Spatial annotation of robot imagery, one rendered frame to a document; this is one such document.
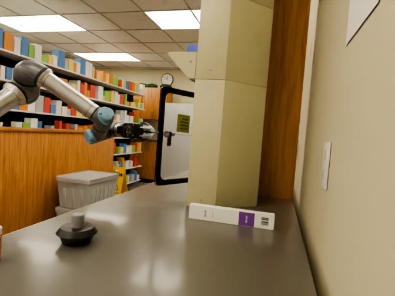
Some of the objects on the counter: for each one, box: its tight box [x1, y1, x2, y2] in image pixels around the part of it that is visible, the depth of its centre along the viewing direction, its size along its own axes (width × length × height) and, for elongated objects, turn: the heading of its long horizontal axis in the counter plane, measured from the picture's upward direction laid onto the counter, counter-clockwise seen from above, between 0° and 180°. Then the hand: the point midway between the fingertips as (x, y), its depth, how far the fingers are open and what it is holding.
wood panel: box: [258, 0, 311, 200], centre depth 140 cm, size 49×3×140 cm
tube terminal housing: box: [186, 0, 273, 208], centre depth 121 cm, size 25×32×77 cm
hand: (154, 132), depth 134 cm, fingers closed
